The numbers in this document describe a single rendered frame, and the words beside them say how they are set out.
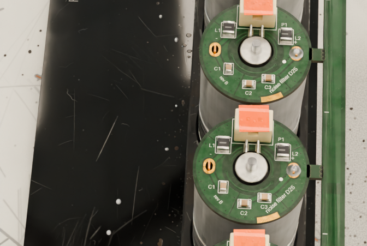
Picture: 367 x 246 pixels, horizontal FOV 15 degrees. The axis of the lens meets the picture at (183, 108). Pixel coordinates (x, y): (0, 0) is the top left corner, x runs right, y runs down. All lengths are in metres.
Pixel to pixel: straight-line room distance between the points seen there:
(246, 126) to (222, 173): 0.01
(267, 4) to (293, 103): 0.02
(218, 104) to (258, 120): 0.02
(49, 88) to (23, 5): 0.03
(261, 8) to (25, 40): 0.10
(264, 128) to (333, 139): 0.02
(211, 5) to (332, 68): 0.04
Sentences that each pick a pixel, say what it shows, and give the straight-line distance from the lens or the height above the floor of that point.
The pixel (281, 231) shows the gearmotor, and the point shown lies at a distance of 0.31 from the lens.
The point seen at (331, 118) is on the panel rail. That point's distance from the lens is 0.30.
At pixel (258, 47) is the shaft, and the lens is 0.31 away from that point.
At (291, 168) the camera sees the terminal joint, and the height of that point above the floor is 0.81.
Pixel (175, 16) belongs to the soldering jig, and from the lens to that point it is 0.37.
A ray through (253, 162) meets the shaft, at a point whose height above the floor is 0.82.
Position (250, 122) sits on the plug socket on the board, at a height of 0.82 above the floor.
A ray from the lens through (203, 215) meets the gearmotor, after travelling 0.31.
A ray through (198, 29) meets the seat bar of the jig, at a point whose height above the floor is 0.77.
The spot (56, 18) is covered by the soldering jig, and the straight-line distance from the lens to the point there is 0.37.
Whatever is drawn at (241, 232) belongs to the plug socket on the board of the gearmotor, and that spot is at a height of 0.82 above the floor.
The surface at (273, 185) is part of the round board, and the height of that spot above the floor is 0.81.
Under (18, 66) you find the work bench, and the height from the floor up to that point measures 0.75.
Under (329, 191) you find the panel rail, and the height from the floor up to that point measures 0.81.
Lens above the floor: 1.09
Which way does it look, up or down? 65 degrees down
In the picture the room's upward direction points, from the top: straight up
